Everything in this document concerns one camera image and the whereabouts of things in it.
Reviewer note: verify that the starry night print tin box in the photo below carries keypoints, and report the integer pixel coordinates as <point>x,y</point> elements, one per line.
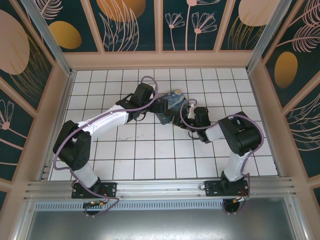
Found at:
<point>175,100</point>

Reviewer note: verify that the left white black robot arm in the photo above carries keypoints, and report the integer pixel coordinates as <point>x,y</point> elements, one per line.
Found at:
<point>105,120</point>

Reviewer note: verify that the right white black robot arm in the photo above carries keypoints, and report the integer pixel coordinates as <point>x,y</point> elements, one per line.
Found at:
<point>235,165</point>

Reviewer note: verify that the grey metal sheet shelf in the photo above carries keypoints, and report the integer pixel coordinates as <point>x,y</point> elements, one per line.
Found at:
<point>160,225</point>

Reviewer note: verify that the aluminium side rail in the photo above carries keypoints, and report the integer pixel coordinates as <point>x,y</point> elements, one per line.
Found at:
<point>260,105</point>
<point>65,100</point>

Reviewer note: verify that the aluminium mounting rail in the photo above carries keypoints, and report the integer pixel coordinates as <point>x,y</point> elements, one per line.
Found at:
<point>160,187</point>

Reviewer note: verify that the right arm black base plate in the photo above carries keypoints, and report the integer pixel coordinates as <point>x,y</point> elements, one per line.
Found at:
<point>212,188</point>

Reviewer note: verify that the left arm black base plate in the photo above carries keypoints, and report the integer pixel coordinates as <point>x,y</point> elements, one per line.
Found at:
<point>110,188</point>

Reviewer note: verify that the aluminium corner post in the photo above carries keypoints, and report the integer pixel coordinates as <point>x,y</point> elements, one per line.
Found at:
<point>265,40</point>
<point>53,42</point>

